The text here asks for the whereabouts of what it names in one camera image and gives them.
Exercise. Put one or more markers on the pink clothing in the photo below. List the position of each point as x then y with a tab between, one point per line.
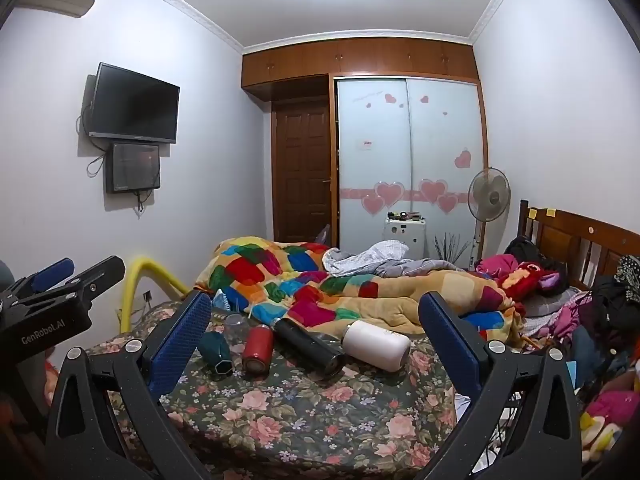
497	265

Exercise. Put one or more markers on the black wall television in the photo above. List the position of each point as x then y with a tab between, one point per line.
132	102

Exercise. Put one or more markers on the yellow pink plush toys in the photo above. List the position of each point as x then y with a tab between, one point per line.
607	420

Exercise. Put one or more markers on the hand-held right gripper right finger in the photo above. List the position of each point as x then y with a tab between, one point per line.
450	345

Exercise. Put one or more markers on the dried branches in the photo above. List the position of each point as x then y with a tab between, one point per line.
452	250

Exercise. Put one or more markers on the brown wooden door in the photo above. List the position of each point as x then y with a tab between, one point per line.
302	175

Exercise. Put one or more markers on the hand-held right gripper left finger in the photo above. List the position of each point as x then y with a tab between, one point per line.
181	342

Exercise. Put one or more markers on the floral bed sheet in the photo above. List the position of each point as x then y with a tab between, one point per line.
320	410

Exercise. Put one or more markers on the blue white plastic item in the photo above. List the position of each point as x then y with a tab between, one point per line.
223	301

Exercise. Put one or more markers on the white bottle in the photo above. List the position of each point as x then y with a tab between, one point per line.
375	345

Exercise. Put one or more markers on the clear glass cup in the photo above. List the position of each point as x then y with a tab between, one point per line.
236	330

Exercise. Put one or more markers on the grey crumpled cloth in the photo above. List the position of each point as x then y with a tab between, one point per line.
370	257

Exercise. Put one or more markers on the yellow padded tube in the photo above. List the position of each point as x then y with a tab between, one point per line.
131	285

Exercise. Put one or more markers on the pile of pink clothes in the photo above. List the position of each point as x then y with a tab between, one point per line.
567	317

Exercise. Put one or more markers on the black bag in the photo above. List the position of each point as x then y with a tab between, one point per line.
530	250

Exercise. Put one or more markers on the standing fan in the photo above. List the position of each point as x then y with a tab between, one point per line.
489	192

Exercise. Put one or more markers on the colourful patchwork quilt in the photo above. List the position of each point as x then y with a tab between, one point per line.
300	285

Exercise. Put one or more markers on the red can bottle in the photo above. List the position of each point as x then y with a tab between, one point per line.
257	350

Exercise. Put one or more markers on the dark green hexagonal bottle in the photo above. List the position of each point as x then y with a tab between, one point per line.
216	352

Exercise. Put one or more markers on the white small cabinet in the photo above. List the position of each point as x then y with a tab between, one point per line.
405	235

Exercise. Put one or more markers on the wall air conditioner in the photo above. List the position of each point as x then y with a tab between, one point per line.
60	0

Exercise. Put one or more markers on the black thermos bottle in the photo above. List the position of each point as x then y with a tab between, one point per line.
307	347

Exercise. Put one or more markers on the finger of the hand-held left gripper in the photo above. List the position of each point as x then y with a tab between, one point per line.
100	271
52	270

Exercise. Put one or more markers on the wooden headboard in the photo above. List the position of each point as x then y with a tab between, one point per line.
580	240

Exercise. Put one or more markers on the small black wall monitor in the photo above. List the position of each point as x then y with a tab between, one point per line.
134	167

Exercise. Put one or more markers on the wall socket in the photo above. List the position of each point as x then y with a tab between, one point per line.
147	296

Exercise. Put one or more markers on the red plush toy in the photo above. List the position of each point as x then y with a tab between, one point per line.
525	280

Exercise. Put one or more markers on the wooden wardrobe with glass doors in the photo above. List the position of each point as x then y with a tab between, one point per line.
380	135

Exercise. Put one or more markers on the black patterned clothing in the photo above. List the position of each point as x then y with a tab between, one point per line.
620	290

